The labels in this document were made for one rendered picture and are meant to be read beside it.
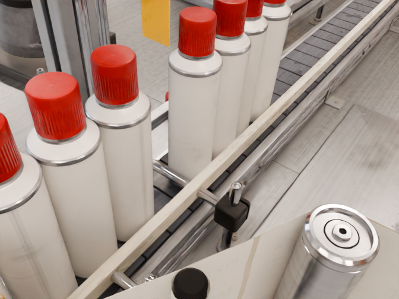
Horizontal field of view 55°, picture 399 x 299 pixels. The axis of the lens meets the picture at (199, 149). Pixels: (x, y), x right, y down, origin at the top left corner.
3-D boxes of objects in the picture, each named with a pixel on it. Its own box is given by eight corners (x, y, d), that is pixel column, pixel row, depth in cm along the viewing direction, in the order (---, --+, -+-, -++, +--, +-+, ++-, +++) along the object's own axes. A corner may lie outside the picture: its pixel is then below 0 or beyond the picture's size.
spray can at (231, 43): (226, 171, 48) (251, 12, 34) (187, 159, 49) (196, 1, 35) (237, 145, 52) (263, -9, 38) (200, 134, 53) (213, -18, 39)
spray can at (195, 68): (183, 197, 45) (192, 32, 31) (159, 170, 48) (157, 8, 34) (218, 178, 47) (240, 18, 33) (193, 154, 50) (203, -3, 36)
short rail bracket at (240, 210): (228, 266, 44) (241, 199, 36) (206, 252, 45) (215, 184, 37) (242, 247, 46) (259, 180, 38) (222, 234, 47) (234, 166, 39)
